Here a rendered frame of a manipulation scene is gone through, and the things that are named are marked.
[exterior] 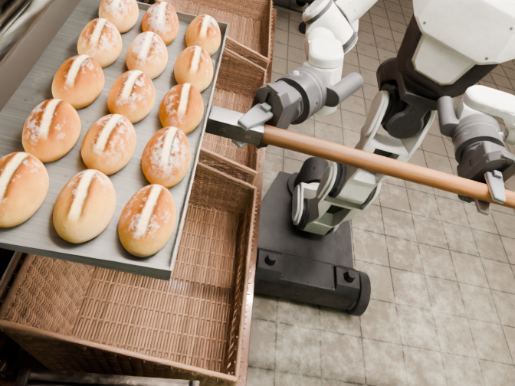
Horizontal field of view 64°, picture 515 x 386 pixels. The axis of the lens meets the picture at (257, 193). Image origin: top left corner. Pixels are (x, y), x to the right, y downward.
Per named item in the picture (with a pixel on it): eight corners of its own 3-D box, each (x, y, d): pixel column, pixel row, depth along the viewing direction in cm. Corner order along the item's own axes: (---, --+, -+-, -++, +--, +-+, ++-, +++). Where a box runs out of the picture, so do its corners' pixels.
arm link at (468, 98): (447, 130, 90) (511, 152, 86) (464, 96, 83) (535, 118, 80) (452, 114, 94) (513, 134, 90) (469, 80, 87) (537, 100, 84)
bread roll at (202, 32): (188, 27, 81) (192, 0, 77) (221, 35, 83) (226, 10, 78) (180, 57, 75) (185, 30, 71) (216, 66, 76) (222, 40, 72)
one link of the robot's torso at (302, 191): (290, 194, 195) (300, 177, 185) (329, 204, 198) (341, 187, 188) (289, 230, 182) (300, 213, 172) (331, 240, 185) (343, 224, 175)
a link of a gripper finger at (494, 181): (489, 199, 70) (483, 173, 74) (506, 205, 71) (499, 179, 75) (496, 193, 69) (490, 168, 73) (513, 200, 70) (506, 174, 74)
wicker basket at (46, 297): (12, 370, 91) (-16, 325, 70) (94, 178, 127) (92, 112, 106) (226, 401, 99) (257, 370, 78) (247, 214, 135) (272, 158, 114)
